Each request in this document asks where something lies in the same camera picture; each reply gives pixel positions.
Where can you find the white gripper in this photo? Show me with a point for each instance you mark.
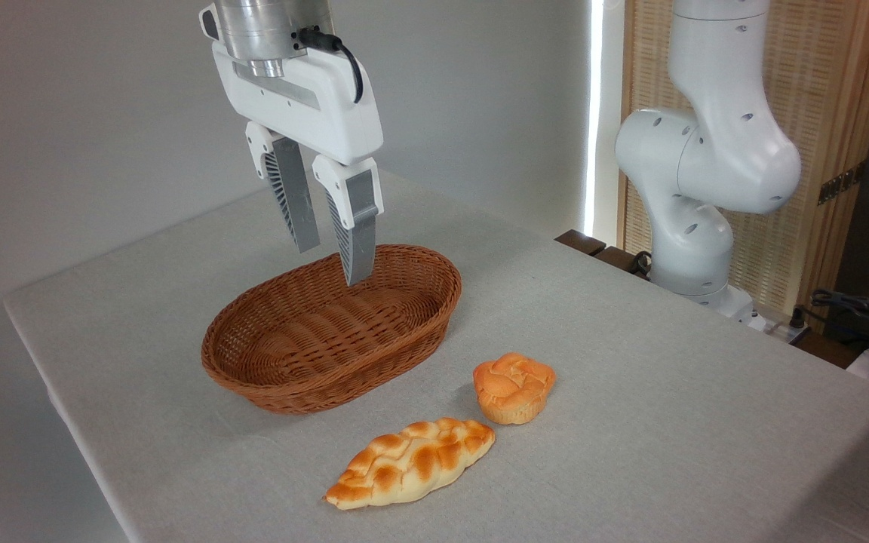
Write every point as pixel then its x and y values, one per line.
pixel 333 117

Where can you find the round orange bread bun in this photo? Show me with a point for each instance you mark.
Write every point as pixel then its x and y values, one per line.
pixel 514 388

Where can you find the dark wooden block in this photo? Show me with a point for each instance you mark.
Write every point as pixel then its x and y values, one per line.
pixel 579 241
pixel 619 260

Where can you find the grey tablecloth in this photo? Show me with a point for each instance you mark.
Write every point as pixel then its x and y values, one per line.
pixel 631 422

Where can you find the long braided bread loaf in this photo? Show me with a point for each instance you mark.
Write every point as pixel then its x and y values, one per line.
pixel 412 464

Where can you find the dark metal screen hinge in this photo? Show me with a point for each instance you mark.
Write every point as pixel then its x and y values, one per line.
pixel 840 183

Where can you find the brown oval wicker basket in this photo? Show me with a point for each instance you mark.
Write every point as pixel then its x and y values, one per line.
pixel 291 354

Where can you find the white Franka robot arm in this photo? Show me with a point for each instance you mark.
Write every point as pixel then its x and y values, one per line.
pixel 713 151

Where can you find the white power strip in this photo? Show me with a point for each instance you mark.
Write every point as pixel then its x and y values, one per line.
pixel 781 328

